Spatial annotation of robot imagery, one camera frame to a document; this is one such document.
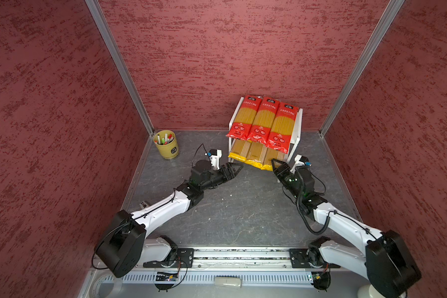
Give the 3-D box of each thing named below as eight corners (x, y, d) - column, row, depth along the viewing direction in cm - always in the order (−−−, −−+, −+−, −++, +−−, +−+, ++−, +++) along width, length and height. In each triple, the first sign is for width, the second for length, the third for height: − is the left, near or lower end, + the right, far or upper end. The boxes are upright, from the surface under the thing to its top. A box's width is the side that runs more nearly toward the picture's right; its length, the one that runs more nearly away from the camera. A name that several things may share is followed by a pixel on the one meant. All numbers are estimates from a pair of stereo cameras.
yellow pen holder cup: (159, 162, 107) (150, 146, 95) (164, 147, 115) (156, 129, 103) (178, 162, 107) (172, 146, 95) (181, 147, 115) (176, 130, 103)
